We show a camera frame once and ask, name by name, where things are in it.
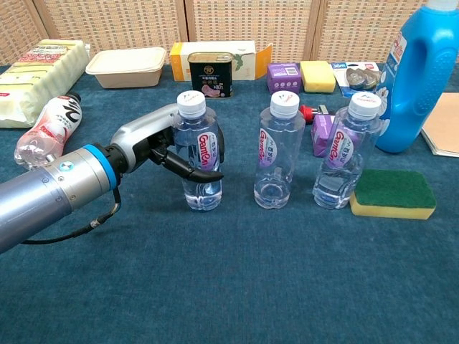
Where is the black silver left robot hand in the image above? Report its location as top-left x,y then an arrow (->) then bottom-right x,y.
109,103 -> 227,182

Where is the clear water bottle purple label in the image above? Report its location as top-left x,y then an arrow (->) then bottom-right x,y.
312,91 -> 382,210
171,90 -> 224,211
253,91 -> 306,209

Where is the beige lidded food container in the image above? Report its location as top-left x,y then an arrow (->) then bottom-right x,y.
85,47 -> 167,89

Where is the black luncheon meat can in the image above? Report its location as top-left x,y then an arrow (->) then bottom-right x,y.
188,52 -> 235,99

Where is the pink drink bottle black cap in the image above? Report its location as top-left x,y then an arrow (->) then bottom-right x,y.
14,92 -> 82,171

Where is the yellow white carton box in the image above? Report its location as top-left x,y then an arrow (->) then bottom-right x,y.
169,40 -> 273,82

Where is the cream sponge multipack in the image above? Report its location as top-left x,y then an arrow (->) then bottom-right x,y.
0,39 -> 90,129

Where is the teal tablecloth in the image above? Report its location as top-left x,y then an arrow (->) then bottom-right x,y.
0,64 -> 459,344

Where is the purple cube box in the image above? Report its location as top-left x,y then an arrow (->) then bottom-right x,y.
267,62 -> 301,95

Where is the woven wooden folding screen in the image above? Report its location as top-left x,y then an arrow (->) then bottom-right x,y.
0,0 -> 431,66

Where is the purple rectangular box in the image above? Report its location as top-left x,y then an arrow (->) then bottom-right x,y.
310,113 -> 359,158

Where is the plain yellow sponge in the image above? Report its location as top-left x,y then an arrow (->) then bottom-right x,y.
299,60 -> 337,94

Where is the green yellow scouring sponge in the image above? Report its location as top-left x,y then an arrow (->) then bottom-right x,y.
349,169 -> 437,220

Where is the brown paper notebook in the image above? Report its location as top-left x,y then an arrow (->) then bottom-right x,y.
420,92 -> 459,158

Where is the blue detergent jug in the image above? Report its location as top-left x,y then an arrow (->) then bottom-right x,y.
374,0 -> 459,154

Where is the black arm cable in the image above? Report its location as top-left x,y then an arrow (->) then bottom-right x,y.
20,186 -> 122,245

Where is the red knob metal switch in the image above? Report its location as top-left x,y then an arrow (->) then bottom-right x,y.
300,104 -> 330,123

